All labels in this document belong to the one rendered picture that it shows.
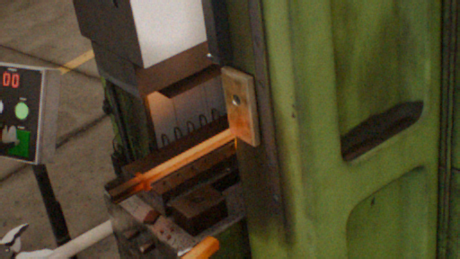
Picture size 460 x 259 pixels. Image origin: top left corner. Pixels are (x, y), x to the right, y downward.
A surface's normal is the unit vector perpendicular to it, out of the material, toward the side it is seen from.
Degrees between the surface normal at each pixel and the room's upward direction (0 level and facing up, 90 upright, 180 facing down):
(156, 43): 90
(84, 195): 0
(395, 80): 89
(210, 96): 90
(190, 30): 90
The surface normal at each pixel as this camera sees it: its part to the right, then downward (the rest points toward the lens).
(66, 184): -0.16, -0.82
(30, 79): -0.51, 0.06
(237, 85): -0.80, 0.43
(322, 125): 0.57, 0.36
